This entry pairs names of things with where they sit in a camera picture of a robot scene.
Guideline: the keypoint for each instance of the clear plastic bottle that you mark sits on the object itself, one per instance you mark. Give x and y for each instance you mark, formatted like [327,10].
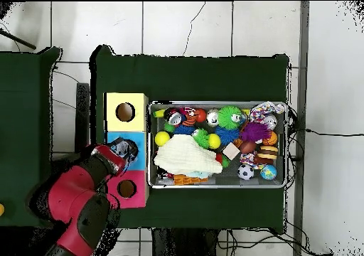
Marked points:
[123,148]

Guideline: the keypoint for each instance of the cream knitted cloth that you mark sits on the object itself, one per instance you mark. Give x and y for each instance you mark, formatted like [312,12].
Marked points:
[184,155]

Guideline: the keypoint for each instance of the green spiky ball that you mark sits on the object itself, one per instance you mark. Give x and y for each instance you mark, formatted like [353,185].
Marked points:
[229,118]
[201,138]

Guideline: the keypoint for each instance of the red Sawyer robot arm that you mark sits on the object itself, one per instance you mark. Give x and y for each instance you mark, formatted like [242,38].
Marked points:
[74,193]

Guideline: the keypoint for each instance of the wooden box with three holes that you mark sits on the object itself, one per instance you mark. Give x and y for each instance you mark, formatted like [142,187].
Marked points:
[136,119]

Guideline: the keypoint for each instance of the clear mesh bin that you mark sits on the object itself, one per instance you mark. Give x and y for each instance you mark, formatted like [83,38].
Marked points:
[264,183]

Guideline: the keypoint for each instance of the yellow ball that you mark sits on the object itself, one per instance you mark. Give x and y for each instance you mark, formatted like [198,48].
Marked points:
[162,138]

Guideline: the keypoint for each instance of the black stand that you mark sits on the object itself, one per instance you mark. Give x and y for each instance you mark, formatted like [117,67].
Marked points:
[83,111]

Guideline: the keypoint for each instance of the dark green side tablecloth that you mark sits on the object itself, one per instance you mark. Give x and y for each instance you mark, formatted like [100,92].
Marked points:
[22,111]

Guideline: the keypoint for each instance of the wooden cube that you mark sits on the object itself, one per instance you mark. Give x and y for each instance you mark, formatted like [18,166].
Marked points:
[231,151]

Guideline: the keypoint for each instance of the small yellow object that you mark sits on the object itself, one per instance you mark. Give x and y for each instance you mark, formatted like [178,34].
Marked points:
[1,210]

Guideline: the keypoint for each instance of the small soccer ball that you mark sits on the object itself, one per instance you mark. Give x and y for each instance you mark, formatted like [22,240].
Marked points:
[246,171]

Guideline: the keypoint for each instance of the purple spiky ball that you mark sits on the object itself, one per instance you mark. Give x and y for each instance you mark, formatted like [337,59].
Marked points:
[254,132]

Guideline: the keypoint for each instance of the black rod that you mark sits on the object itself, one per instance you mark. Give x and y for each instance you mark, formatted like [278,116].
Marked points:
[20,41]

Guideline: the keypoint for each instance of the burger toy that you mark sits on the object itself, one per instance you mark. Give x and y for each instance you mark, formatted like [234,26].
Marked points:
[267,152]

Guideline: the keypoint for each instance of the globe ball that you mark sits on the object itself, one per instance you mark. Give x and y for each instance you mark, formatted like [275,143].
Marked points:
[268,172]

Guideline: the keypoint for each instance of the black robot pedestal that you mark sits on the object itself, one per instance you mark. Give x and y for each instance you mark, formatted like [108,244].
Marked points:
[176,244]

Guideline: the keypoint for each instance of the grey metal rail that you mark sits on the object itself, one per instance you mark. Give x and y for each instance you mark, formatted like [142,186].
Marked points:
[303,68]

